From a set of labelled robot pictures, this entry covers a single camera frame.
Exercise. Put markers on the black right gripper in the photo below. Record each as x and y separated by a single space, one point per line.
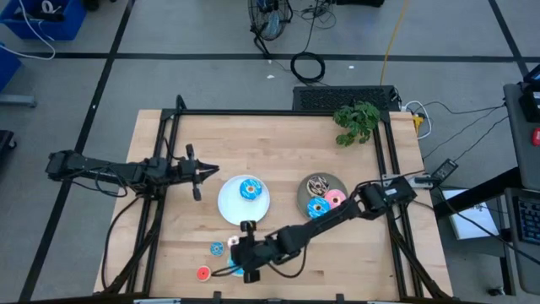
253 253

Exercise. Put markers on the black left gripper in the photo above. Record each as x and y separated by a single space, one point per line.
189 169

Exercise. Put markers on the small blue donut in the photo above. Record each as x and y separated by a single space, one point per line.
213 249

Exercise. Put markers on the small pink donut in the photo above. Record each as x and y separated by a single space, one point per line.
231 240

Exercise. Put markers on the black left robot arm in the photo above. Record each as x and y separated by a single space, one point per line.
105 169

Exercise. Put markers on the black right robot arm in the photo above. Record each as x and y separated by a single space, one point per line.
329 217

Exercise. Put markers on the small red donut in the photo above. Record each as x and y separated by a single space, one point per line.
199 273

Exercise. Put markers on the white round plate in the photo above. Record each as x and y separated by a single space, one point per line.
232 207

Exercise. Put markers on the grey round plate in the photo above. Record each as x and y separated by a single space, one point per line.
301 198

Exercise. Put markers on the chocolate donut white drizzle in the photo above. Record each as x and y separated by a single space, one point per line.
312 183

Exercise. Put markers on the pink iced donut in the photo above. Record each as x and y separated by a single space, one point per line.
339 195

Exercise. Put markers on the black computer tower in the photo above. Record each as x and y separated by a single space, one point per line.
343 98

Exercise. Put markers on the green potted plant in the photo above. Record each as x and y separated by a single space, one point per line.
356 120

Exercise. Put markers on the black floor fan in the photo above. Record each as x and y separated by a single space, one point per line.
270 19

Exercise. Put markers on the blue plastic bin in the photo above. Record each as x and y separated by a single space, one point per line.
55 25
8 67

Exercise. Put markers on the black power adapter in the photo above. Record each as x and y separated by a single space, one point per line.
444 169

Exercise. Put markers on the white paper sheet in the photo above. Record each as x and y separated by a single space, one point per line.
472 219

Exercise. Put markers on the black keyboard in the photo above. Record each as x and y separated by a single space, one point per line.
529 219

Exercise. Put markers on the red button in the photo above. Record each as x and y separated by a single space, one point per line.
536 137

